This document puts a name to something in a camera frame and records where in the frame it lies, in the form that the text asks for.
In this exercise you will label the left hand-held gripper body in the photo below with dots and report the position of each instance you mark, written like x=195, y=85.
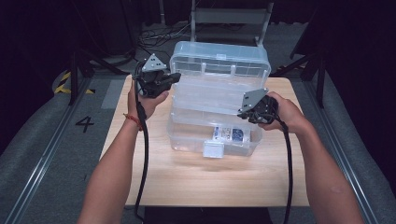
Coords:
x=152, y=77

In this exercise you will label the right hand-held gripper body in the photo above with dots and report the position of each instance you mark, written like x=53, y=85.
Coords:
x=263, y=105

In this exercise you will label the white and blue packet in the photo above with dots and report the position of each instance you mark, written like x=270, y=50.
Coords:
x=232, y=134

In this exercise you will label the clear plastic storage box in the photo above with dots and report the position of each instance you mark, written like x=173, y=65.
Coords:
x=214, y=93

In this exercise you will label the person's left hand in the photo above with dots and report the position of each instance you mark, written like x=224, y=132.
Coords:
x=146, y=107

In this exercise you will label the person's right hand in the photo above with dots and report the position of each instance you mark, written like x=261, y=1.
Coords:
x=289, y=115

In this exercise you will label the black tripod stand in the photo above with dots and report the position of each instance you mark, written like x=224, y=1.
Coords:
x=74, y=74
x=320, y=81

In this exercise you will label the grey metal pole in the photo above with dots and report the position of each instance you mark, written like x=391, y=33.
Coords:
x=162, y=12

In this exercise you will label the grey metal stand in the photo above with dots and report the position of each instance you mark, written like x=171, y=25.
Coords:
x=230, y=15

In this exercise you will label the yellow and black floor tape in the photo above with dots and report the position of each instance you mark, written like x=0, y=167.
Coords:
x=63, y=88

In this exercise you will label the metal floor rail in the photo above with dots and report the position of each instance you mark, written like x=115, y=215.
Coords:
x=46, y=152
x=339, y=146

